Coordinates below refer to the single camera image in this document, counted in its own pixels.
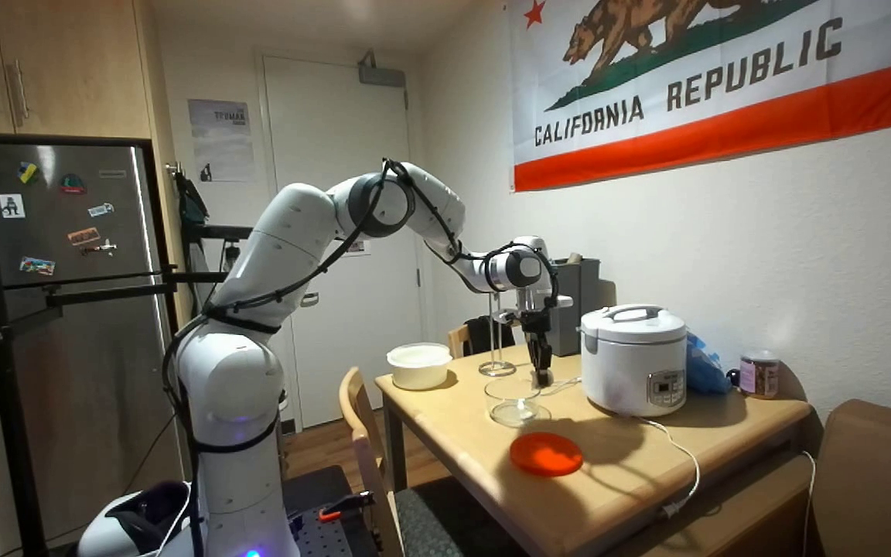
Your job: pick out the California Republic flag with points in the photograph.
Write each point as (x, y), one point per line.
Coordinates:
(726, 63)

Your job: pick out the white rice cooker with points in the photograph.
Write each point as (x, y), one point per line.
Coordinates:
(633, 360)

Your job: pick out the blue cloth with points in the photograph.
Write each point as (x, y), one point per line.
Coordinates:
(703, 366)

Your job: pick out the small pink jar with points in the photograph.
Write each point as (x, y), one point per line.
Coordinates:
(758, 371)

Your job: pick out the black metal stand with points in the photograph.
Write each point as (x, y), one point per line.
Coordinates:
(1, 411)

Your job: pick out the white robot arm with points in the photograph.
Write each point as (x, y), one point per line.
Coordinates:
(231, 390)

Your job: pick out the paper wall notice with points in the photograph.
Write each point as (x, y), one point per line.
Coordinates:
(216, 127)

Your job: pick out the grey door closer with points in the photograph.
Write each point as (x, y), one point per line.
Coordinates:
(381, 71)

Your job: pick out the pale blue fridge magnet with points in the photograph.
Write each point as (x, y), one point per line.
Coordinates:
(99, 208)

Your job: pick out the black hanging garment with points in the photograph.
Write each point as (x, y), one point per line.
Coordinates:
(188, 211)

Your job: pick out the red round fridge magnet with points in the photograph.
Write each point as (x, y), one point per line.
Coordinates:
(72, 183)

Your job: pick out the yellow fridge magnet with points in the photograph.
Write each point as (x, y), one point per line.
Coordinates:
(29, 171)

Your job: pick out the white and black round device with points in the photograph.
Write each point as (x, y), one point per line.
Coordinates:
(106, 530)

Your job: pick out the orange rectangular fridge magnet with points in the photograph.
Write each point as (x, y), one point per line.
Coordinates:
(85, 237)

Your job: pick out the blue striped fridge magnet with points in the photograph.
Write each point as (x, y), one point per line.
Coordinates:
(37, 267)

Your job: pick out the wooden chair with dark cushion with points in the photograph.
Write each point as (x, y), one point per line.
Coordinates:
(357, 407)

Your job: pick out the black floor mat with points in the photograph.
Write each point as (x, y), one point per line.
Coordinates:
(306, 496)

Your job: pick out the clear glass lunchbox bowl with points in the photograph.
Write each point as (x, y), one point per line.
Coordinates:
(514, 416)

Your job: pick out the white cross fridge magnet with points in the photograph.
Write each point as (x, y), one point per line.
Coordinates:
(106, 249)

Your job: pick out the black bag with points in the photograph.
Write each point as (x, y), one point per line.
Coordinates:
(477, 336)

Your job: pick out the white round bowl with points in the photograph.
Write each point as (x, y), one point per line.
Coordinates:
(419, 362)

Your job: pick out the stainless steel fridge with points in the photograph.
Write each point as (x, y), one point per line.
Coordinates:
(85, 411)

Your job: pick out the dark grey bin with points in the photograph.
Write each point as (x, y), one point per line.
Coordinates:
(578, 325)

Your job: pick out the white square fridge magnet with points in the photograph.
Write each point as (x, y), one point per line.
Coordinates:
(10, 206)

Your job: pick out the white door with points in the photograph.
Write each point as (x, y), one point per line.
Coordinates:
(342, 124)

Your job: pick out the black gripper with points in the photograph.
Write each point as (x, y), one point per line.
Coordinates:
(540, 336)

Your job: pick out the orange round lid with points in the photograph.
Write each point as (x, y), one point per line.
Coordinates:
(544, 457)

